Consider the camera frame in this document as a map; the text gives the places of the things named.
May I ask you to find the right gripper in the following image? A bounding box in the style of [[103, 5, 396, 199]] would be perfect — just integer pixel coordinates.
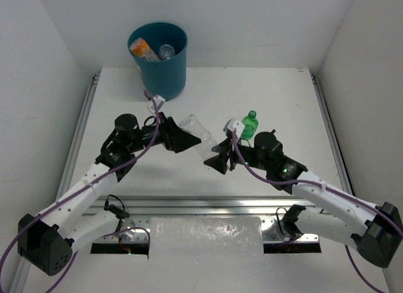
[[205, 135, 270, 173]]

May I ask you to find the clear bottle blue cap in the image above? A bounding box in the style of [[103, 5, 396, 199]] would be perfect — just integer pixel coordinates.
[[178, 114, 218, 161]]

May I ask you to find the green plastic bottle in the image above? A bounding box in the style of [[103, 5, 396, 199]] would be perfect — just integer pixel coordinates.
[[241, 110, 259, 140]]

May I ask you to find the clear bottle blue label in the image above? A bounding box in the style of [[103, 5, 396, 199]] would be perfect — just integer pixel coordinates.
[[159, 44, 176, 60]]

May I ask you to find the orange bottle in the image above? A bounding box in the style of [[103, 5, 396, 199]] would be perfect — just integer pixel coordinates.
[[129, 38, 160, 62]]

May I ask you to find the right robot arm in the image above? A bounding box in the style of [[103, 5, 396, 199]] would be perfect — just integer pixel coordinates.
[[204, 132, 402, 268]]

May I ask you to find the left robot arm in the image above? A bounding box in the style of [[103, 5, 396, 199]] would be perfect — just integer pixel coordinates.
[[18, 112, 201, 276]]

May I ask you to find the teal plastic bin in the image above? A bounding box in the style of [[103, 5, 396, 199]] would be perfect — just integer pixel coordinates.
[[127, 22, 188, 100]]

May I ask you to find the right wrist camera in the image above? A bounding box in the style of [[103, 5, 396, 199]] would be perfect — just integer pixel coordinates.
[[223, 118, 245, 140]]

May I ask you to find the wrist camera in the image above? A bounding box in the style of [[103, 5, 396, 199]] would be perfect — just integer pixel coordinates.
[[223, 118, 245, 140], [147, 95, 166, 116]]

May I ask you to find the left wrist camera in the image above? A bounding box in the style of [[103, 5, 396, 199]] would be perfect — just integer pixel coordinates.
[[147, 95, 166, 116]]

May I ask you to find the aluminium front rail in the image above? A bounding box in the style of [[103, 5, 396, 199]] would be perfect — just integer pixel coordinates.
[[81, 195, 328, 217]]

